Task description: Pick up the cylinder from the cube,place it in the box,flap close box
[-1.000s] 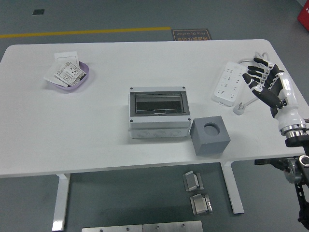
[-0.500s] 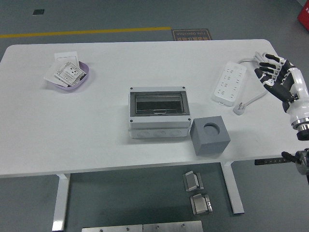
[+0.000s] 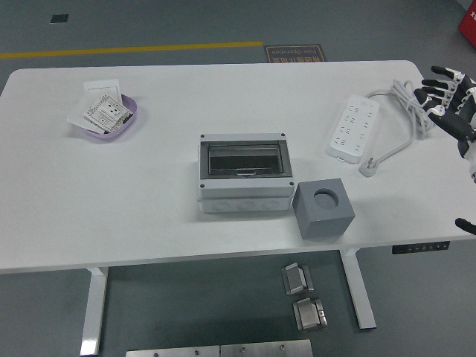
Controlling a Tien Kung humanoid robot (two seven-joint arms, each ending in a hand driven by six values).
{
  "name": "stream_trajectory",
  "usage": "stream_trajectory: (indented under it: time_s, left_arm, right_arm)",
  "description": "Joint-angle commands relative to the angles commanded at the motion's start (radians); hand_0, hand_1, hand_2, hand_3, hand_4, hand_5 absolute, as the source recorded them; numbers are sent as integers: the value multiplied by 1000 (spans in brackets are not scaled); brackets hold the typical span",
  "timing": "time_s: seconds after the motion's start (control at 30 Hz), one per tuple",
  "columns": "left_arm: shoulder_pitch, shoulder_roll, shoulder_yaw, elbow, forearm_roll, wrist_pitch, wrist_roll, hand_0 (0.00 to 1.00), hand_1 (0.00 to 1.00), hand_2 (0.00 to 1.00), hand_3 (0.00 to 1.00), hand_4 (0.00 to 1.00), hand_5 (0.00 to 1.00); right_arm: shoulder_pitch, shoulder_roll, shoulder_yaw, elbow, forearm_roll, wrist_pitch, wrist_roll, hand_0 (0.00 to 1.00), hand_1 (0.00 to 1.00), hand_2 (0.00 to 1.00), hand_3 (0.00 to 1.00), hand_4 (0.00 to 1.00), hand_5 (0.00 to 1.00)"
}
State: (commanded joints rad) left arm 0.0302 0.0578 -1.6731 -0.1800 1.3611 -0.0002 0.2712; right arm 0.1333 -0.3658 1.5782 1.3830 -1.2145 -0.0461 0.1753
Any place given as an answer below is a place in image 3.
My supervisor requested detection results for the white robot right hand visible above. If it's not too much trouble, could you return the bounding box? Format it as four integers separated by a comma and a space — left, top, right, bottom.
414, 65, 476, 183

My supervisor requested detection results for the grey box with clear lid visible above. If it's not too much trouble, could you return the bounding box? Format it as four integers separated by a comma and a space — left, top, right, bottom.
196, 132, 296, 214

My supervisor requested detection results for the grey cube with round hole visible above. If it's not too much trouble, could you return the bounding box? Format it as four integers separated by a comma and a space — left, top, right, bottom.
292, 177, 356, 240

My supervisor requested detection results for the red object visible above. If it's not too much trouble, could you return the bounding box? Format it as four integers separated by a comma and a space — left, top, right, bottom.
457, 9, 476, 38

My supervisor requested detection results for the white power strip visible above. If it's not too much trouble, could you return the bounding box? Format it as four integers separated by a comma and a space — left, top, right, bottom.
326, 94, 381, 164

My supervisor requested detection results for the black table control panel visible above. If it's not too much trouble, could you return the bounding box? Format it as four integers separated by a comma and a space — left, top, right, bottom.
391, 240, 450, 255

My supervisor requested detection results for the brown floor sign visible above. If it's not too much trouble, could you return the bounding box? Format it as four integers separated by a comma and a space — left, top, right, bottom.
263, 43, 327, 63

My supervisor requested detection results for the white table leg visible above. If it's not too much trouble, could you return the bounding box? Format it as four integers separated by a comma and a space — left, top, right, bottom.
80, 266, 109, 356
340, 248, 377, 330

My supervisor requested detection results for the silver metal block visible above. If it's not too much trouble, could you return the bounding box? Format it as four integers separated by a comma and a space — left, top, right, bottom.
281, 262, 315, 296
292, 297, 329, 332

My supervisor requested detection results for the grey metal plate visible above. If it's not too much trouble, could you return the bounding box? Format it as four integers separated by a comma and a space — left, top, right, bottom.
219, 338, 313, 357
125, 345, 221, 357

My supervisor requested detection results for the yellow floor tape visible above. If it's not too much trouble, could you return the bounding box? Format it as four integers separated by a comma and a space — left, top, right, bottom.
0, 39, 264, 60

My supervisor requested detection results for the purple plastic tray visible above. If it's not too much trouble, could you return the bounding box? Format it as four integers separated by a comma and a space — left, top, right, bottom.
72, 93, 138, 141

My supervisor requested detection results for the white printed socket panel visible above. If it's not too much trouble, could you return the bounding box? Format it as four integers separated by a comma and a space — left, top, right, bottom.
83, 94, 134, 133

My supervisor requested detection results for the white flat panel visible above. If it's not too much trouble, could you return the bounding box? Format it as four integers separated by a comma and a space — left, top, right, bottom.
66, 94, 107, 135

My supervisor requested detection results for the white blank switch plate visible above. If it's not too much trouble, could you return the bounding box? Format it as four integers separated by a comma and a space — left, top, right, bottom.
83, 79, 123, 103

